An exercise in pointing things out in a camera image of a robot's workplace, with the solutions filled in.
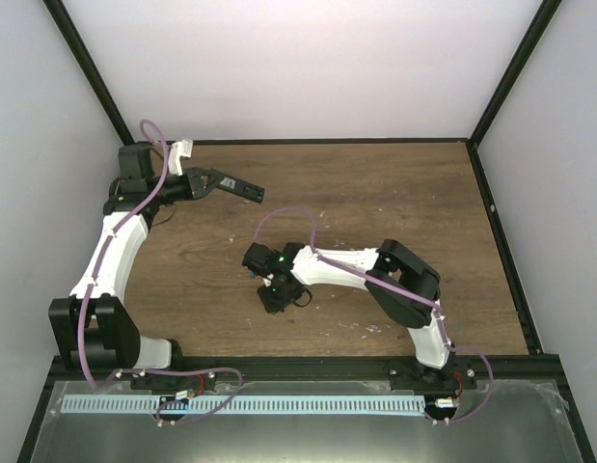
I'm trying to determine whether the black remote control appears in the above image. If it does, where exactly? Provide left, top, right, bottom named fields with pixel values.
left=217, top=176, right=265, bottom=204

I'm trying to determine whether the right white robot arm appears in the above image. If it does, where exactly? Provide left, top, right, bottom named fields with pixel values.
left=242, top=239, right=452, bottom=389

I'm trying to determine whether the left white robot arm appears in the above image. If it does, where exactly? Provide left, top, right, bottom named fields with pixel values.
left=48, top=139, right=225, bottom=390

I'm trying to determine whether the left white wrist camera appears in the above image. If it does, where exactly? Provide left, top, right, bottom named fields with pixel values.
left=168, top=139, right=193, bottom=176

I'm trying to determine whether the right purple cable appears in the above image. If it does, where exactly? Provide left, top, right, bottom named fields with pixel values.
left=253, top=206, right=493, bottom=426

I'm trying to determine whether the purple cable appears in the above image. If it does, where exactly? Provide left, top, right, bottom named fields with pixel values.
left=253, top=206, right=493, bottom=426
left=78, top=119, right=243, bottom=427

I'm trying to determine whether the black aluminium front rail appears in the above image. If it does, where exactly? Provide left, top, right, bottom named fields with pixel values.
left=51, top=355, right=559, bottom=387

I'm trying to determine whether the light blue slotted cable duct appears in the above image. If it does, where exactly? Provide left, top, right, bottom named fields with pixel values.
left=60, top=395, right=425, bottom=417

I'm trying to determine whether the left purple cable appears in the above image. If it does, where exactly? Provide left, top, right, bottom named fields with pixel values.
left=78, top=119, right=243, bottom=427

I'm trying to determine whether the left black frame post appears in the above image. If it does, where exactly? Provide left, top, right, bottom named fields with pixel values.
left=42, top=0, right=134, bottom=145

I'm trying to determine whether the black frame post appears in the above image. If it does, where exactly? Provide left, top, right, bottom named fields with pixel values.
left=469, top=0, right=562, bottom=148
left=42, top=0, right=134, bottom=145

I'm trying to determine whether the right black frame post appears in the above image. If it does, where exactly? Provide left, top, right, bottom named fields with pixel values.
left=469, top=0, right=562, bottom=148

